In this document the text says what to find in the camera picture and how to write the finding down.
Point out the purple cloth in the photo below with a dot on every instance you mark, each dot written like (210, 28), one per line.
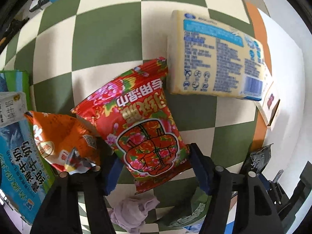
(131, 213)

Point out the orange snack packet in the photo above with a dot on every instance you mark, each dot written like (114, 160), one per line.
(64, 142)

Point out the green packet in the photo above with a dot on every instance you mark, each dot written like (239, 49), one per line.
(188, 212)

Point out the light blue tissue pack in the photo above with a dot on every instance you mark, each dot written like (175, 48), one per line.
(195, 228)

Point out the red floral wet wipes pack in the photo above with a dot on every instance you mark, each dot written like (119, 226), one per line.
(131, 115)

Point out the yellow blue tissue pack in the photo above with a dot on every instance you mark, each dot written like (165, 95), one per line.
(207, 57)

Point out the black wipes packet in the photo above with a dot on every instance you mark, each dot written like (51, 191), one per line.
(256, 161)

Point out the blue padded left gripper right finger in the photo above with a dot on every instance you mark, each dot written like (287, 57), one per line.
(203, 167)

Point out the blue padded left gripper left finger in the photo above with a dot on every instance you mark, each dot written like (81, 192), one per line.
(110, 167)

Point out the open cardboard box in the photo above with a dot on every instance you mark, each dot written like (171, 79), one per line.
(25, 176)

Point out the green white checkered tablecloth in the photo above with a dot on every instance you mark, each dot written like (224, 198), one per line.
(73, 47)

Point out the white red small box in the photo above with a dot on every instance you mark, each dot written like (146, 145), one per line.
(269, 104)

